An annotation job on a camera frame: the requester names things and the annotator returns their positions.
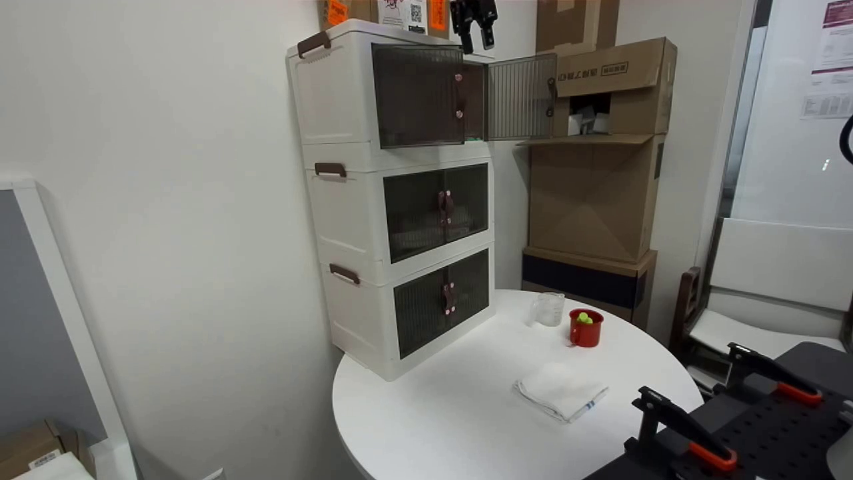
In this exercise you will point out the large plain cardboard box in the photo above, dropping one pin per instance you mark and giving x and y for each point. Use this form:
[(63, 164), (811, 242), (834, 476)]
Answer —
[(591, 200)]

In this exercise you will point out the white folded cloth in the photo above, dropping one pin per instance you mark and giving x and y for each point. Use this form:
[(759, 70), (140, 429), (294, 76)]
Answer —
[(562, 389)]

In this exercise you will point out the yellow-green toy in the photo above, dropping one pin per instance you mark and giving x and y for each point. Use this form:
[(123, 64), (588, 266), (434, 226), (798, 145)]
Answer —
[(584, 317)]

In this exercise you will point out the black and brown low box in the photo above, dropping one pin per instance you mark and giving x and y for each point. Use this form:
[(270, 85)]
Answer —
[(582, 282)]

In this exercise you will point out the white three-tier storage cabinet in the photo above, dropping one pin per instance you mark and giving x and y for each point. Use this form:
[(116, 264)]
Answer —
[(343, 222)]

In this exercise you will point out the white board panel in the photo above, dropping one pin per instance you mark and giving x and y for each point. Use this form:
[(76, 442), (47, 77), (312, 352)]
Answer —
[(782, 266)]

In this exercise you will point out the paper wall poster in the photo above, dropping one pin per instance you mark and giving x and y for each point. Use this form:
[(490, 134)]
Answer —
[(834, 53)]

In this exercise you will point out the clear plastic cup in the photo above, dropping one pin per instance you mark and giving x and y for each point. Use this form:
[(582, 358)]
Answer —
[(547, 310)]

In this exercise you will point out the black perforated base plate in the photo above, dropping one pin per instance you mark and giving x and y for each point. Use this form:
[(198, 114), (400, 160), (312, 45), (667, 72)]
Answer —
[(775, 441)]

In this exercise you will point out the dark brown wooden stand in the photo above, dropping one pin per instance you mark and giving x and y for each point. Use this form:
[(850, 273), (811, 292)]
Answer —
[(687, 306)]

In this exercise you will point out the box with orange labels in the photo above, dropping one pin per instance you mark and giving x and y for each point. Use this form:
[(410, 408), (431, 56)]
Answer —
[(391, 14)]

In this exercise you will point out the white framed grey partition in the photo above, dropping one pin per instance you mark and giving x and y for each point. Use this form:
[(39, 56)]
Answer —
[(63, 310)]

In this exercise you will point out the red cup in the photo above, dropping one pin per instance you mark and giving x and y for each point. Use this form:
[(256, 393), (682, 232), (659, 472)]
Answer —
[(584, 333)]

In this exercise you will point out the smoky translucent cabinet door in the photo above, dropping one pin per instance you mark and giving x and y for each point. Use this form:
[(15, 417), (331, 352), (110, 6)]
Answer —
[(468, 200), (414, 94), (423, 310), (470, 282), (414, 213), (524, 96)]

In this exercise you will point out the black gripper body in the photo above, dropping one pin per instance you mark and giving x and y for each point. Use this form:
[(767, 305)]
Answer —
[(474, 12)]

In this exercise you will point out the tall narrow cardboard box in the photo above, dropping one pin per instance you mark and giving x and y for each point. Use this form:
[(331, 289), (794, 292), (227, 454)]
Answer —
[(576, 21)]

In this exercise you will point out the grey vertical metal rail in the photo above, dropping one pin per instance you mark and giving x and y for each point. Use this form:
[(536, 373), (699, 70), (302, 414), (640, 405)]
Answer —
[(734, 176)]

